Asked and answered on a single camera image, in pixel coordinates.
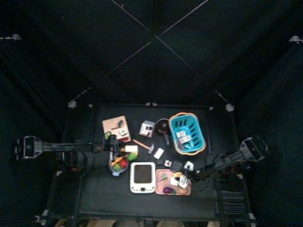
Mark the white rice packet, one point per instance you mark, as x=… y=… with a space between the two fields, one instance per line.
x=177 y=180

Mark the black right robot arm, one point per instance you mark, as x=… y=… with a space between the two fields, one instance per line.
x=237 y=156

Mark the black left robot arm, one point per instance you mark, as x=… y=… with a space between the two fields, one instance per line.
x=59 y=146

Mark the white toy stove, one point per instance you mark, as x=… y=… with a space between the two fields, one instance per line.
x=143 y=177

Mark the orange toy carrot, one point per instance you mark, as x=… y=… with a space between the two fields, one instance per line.
x=117 y=161

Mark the black and white toy packet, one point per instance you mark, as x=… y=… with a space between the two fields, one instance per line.
x=189 y=165

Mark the white toy block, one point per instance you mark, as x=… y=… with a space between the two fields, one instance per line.
x=131 y=148

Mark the red toy tomato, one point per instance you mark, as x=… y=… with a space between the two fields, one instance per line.
x=123 y=163

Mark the orange toy food piece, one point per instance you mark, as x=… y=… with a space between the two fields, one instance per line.
x=182 y=191

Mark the green toy vegetable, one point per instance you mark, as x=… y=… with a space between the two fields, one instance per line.
x=133 y=156

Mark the grey bowl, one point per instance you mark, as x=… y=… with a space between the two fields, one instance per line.
x=115 y=170

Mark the white toy cube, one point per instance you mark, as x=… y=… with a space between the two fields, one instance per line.
x=123 y=132

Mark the purple toy eggplant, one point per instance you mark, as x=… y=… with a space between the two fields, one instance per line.
x=170 y=190

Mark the pink cutting board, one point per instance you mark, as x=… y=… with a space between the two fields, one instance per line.
x=162 y=184

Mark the black toy piece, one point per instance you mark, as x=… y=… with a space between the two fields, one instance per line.
x=118 y=124

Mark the white and purple toy box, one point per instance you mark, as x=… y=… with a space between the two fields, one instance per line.
x=147 y=129

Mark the white flat card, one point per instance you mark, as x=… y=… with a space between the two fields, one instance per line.
x=158 y=153

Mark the white printed box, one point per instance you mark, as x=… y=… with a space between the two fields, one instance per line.
x=183 y=139

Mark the blue basket with orange rim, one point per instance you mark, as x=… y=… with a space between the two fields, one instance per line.
x=189 y=133

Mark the grey frame clamp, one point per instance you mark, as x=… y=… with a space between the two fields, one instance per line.
x=230 y=107
x=150 y=103
x=71 y=103

